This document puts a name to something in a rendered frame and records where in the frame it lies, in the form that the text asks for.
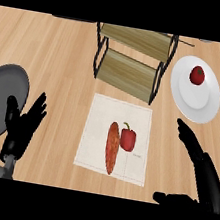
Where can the white placemat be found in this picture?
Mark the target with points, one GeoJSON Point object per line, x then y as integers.
{"type": "Point", "coordinates": [114, 138]}

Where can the grey object at edge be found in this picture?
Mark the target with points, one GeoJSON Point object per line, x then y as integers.
{"type": "Point", "coordinates": [205, 40]}

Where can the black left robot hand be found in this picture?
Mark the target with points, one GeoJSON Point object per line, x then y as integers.
{"type": "Point", "coordinates": [21, 127]}

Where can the orange sweet potato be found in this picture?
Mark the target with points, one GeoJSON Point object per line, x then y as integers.
{"type": "Point", "coordinates": [111, 148]}

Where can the red bell pepper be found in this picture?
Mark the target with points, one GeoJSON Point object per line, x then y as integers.
{"type": "Point", "coordinates": [128, 138]}

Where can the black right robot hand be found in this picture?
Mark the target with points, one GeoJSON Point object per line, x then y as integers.
{"type": "Point", "coordinates": [202, 174]}

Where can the white round plate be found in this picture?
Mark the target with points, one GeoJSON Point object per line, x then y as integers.
{"type": "Point", "coordinates": [196, 89]}

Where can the wooden tiered shelf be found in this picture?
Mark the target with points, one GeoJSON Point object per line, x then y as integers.
{"type": "Point", "coordinates": [132, 61]}

